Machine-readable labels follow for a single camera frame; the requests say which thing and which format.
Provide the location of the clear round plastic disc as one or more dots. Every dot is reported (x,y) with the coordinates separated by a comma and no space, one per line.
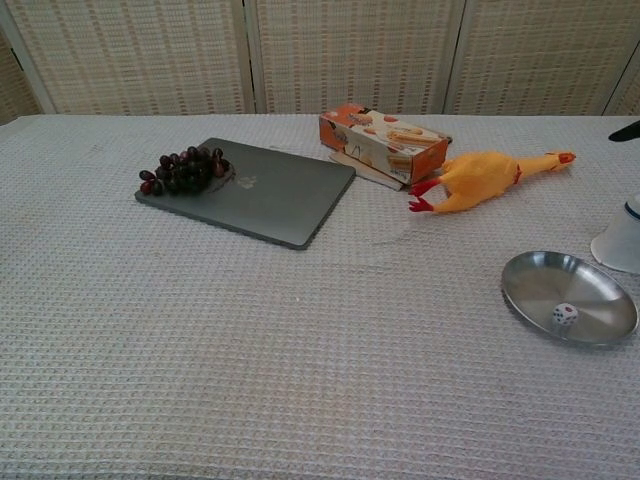
(385,225)

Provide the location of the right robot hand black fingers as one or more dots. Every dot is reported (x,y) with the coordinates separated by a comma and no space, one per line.
(627,131)

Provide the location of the woven folding screen panel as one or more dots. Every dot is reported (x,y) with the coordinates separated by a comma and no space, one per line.
(627,95)
(540,55)
(15,80)
(355,50)
(135,55)

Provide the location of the dark red grape bunch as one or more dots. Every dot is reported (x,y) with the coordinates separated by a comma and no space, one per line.
(185,170)

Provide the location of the white die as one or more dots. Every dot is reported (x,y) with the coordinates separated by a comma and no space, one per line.
(565,315)

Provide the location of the yellow rubber chicken toy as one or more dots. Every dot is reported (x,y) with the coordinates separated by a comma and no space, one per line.
(480,182)

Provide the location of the grey laptop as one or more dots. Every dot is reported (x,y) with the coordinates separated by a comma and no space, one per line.
(280,200)

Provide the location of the white paper cup blue stripe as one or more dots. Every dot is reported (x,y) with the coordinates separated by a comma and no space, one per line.
(617,247)

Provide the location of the silver metal plate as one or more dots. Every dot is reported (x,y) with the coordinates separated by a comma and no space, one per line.
(540,285)

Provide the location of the white waffle tablecloth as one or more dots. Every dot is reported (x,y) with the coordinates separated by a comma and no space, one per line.
(250,350)

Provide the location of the orange biscuit box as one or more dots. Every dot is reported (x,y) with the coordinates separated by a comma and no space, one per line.
(380,142)

